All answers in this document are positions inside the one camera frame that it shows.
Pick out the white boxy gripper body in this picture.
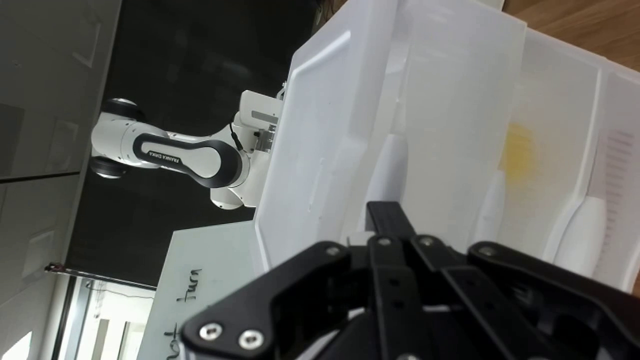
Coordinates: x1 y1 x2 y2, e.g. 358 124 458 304
228 88 285 156

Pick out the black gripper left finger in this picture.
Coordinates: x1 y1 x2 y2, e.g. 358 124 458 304
179 199 437 360

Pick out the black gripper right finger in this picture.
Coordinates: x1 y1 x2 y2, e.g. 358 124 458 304
409 232 640 360

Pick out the white plastic drawer cabinet frame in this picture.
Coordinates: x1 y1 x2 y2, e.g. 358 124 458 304
255 0 640 296

